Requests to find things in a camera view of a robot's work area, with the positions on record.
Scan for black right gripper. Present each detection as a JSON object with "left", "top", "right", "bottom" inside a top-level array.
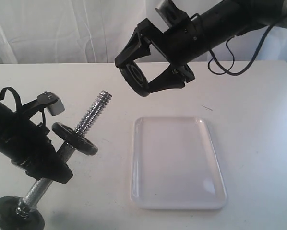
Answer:
[{"left": 115, "top": 17, "right": 206, "bottom": 94}]

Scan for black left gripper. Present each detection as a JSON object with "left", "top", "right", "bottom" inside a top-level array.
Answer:
[{"left": 0, "top": 100, "right": 73, "bottom": 184}]

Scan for black weight plate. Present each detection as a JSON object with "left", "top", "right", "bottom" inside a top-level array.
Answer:
[
  {"left": 0, "top": 196, "right": 45, "bottom": 230},
  {"left": 52, "top": 122, "right": 98, "bottom": 156},
  {"left": 119, "top": 62, "right": 150, "bottom": 97}
]

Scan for chrome threaded dumbbell bar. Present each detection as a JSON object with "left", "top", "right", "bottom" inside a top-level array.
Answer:
[{"left": 21, "top": 91, "right": 112, "bottom": 208}]

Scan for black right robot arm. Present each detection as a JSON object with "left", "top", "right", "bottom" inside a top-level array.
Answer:
[{"left": 115, "top": 0, "right": 287, "bottom": 97}]

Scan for white backdrop curtain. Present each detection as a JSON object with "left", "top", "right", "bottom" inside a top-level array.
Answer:
[{"left": 0, "top": 0, "right": 287, "bottom": 64}]

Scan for white rectangular plastic tray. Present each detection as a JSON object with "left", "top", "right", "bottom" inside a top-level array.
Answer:
[{"left": 130, "top": 117, "right": 227, "bottom": 210}]

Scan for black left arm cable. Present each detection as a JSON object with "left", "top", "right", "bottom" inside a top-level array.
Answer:
[{"left": 0, "top": 86, "right": 47, "bottom": 127}]

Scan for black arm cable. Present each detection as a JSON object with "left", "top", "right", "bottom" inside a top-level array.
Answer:
[
  {"left": 0, "top": 86, "right": 47, "bottom": 127},
  {"left": 207, "top": 23, "right": 276, "bottom": 77}
]

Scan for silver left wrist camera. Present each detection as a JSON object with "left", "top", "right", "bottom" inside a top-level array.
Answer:
[{"left": 36, "top": 92, "right": 65, "bottom": 116}]

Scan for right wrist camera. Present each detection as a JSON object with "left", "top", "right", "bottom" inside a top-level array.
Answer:
[{"left": 155, "top": 0, "right": 189, "bottom": 28}]

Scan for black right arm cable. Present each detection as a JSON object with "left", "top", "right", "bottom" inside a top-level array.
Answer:
[{"left": 207, "top": 23, "right": 276, "bottom": 77}]

